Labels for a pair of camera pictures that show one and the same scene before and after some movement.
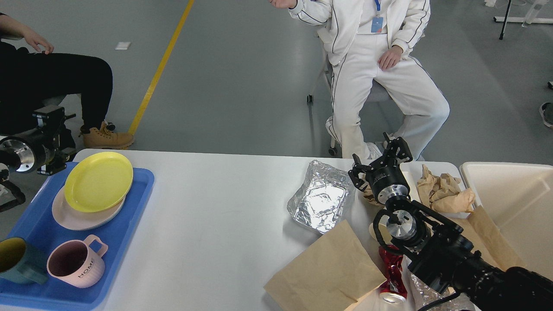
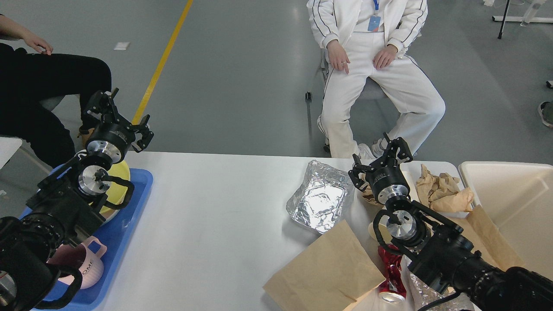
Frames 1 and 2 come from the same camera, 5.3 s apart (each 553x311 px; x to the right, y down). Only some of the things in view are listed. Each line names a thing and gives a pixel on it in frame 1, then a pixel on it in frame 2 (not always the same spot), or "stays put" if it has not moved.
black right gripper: [388, 178] stays put
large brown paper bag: [489, 242] stays put
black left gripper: [36, 149] → [112, 138]
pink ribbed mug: [75, 261] stays put
